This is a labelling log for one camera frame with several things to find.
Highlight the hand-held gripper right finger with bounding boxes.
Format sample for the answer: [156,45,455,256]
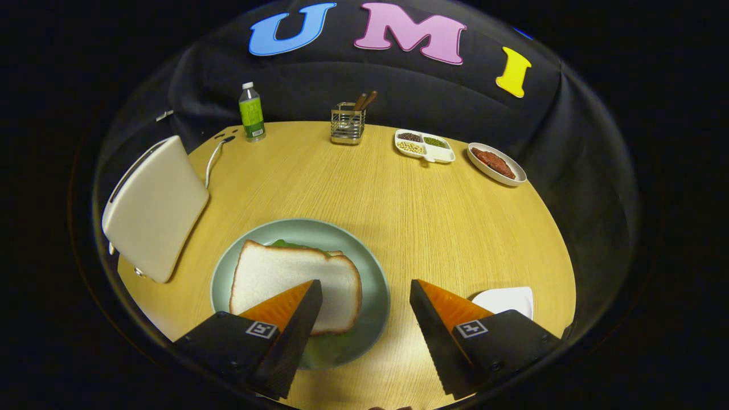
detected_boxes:
[409,279,562,400]

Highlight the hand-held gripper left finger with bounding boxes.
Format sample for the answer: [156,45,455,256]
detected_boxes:
[173,279,323,400]

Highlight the green lettuce leaf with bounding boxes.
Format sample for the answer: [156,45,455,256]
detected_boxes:
[269,239,357,370]

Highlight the white bread slice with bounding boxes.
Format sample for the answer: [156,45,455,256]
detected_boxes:
[229,239,363,336]

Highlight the white square plate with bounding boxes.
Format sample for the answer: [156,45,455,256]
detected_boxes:
[472,286,535,321]

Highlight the pale green round plate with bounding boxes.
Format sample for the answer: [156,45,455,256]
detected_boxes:
[210,218,392,372]

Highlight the white divided dish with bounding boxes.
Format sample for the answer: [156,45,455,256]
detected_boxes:
[394,129,456,166]

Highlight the red meat slices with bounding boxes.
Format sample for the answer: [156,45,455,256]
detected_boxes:
[471,147,517,181]

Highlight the white toaster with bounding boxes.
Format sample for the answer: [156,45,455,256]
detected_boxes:
[101,135,210,284]

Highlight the white oval meat plate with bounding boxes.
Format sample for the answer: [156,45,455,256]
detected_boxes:
[467,142,527,187]

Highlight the green label water bottle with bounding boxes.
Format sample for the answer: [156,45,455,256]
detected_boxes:
[239,82,267,142]

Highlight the black backdrop cloth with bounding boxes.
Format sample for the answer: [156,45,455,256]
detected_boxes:
[97,0,638,342]

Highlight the white toaster cable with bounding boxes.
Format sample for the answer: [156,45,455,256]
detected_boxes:
[204,136,235,188]

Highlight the metal wire utensil holder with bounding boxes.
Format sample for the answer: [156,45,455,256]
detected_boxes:
[330,102,366,146]

